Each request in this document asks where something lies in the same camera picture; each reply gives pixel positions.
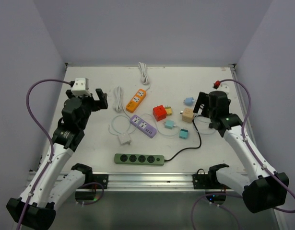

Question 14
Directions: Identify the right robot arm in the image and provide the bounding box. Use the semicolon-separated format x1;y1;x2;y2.
193;91;289;213

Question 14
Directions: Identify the aluminium front rail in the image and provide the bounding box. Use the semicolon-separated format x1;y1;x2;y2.
24;170;277;192

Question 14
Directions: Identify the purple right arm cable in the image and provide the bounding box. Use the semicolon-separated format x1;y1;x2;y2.
190;78;295;230

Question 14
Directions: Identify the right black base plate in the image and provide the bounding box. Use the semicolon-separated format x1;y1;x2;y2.
192;174;230;190

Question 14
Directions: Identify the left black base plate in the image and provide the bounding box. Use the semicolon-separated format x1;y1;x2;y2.
76;173;109;190

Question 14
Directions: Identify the white cord bundle orange strip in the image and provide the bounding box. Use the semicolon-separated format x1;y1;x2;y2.
138;62;151;91

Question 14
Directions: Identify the green power strip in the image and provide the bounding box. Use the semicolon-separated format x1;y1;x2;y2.
114;153;165;166

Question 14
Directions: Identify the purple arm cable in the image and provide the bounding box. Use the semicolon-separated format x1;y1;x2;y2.
190;78;295;230
15;78;105;230

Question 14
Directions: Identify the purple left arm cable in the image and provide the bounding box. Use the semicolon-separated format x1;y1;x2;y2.
15;78;105;230

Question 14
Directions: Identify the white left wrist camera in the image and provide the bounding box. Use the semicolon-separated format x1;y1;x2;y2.
71;78;91;97

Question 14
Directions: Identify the beige cube adapter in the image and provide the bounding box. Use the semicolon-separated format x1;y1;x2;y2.
180;108;194;123

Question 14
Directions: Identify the dark teal charger plug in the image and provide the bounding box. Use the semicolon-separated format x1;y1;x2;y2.
179;128;189;139

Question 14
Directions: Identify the white charger plug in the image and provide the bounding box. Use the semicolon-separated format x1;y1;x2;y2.
118;133;131;145

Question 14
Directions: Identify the black power cord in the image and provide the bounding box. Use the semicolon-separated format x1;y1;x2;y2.
164;115;202;162

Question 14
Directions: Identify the yellow plug adapter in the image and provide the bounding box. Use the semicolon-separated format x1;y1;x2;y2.
164;106;173;116

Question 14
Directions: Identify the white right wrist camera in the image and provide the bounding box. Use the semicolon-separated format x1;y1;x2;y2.
213;80;230;95

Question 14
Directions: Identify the white cord bundle purple strip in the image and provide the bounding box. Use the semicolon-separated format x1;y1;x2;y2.
113;86;130;117

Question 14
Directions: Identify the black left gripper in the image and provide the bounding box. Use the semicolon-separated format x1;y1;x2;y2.
66;88;107;129

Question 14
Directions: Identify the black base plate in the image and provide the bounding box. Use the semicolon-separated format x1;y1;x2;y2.
192;174;230;190
76;173;109;190

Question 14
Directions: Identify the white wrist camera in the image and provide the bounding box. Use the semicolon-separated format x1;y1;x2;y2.
213;80;230;95
71;78;91;97

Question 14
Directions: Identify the purple power strip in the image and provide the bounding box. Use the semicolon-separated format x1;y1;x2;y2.
130;115;157;138

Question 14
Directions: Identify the orange power strip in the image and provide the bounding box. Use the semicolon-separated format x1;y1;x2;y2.
126;89;147;113

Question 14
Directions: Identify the light blue charger plug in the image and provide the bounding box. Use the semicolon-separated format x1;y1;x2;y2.
183;97;195;106

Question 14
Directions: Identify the red cube socket adapter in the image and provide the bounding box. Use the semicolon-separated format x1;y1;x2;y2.
153;105;167;121

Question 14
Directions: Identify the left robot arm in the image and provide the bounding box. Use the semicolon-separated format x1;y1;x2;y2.
6;89;108;230

